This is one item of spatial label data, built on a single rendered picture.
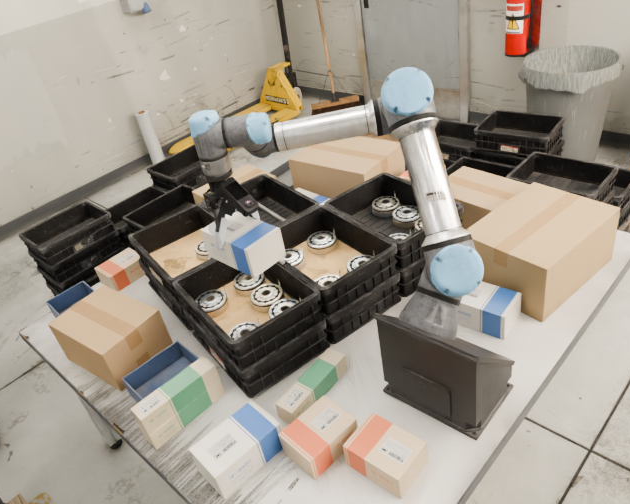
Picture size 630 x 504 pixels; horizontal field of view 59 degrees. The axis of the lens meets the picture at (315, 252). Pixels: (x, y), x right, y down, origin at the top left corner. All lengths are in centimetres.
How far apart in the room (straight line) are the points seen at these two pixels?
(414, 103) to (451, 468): 86
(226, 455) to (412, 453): 44
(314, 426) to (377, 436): 16
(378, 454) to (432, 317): 35
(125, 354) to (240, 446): 53
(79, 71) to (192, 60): 104
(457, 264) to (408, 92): 40
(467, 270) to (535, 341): 52
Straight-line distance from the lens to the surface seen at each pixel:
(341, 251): 189
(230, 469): 143
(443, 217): 129
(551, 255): 172
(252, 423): 148
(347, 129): 146
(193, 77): 535
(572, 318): 182
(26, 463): 288
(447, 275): 126
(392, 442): 140
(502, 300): 172
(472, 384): 135
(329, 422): 145
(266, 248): 147
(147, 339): 183
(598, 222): 188
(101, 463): 267
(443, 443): 148
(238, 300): 178
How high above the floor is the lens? 191
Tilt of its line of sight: 34 degrees down
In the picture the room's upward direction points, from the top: 11 degrees counter-clockwise
